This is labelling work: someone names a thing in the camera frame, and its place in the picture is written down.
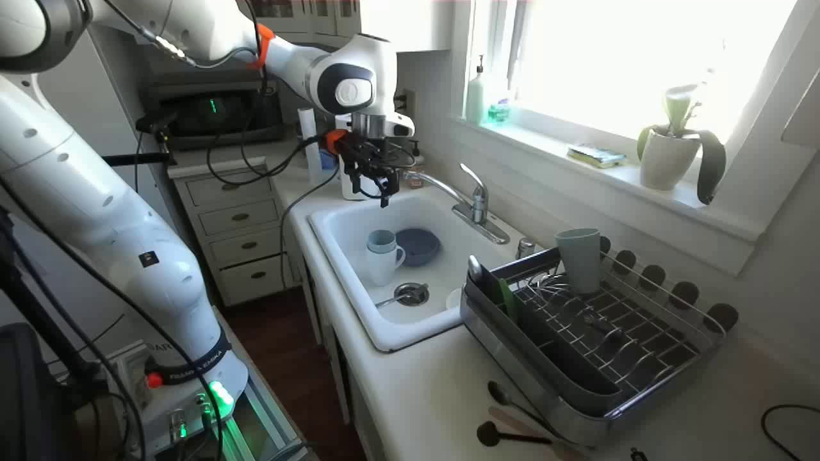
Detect chrome faucet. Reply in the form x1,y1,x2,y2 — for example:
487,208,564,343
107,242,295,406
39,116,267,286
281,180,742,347
407,162,512,249

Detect white plant pot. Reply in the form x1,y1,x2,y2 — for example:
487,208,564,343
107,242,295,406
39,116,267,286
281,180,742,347
638,126,704,193

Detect black microwave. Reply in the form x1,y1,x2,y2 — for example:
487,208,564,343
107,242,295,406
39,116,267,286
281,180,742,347
138,70,290,153

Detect black tripod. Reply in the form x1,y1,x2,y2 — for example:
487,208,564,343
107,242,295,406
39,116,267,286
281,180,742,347
0,208,116,461

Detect blue plate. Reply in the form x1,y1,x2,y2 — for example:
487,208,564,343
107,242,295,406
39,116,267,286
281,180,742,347
391,226,445,271

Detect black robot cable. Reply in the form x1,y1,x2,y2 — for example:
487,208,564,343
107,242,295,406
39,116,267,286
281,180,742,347
202,126,345,193

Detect black spoon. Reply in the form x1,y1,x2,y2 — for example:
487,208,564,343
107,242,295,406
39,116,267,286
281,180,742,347
474,418,559,452

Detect black utensils on counter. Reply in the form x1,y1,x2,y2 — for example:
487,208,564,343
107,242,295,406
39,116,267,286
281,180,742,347
490,406,595,461

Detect white window frame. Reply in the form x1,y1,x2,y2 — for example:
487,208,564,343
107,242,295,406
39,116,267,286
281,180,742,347
451,0,820,278

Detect green potted plant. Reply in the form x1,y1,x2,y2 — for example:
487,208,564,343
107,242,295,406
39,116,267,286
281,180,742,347
632,82,729,208

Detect white tall bottle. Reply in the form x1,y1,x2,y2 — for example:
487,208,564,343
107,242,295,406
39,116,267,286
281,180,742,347
295,106,319,174

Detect black green utensil caddy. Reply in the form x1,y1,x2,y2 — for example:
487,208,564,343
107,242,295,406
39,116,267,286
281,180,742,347
472,262,523,321

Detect green sponge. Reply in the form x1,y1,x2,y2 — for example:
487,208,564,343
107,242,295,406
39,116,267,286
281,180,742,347
564,142,628,173

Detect green soap bottle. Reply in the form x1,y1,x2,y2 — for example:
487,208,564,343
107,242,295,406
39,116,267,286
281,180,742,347
460,53,490,126

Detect silver fork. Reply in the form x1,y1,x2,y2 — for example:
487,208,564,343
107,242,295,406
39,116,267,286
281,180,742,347
373,290,416,310

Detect metal dish drying rack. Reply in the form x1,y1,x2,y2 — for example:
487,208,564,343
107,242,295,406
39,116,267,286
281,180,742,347
458,243,742,452

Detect white ceramic mug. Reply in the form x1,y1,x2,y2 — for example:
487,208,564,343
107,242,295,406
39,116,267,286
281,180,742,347
363,239,409,290

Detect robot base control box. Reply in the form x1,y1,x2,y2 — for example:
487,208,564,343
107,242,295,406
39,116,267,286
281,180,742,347
107,338,312,461

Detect metal sink drain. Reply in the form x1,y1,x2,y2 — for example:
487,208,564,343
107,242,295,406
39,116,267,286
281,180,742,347
391,280,433,310

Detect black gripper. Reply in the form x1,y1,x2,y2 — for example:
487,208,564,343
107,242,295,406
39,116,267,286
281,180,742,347
335,126,419,210

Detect white drawer cabinet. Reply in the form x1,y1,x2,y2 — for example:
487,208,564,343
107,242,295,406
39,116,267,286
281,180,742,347
167,151,303,310

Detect white kitchen sink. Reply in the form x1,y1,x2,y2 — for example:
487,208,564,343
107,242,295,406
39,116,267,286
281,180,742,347
303,185,526,357

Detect teal small container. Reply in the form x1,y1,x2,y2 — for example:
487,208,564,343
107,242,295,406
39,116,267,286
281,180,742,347
483,91,518,128

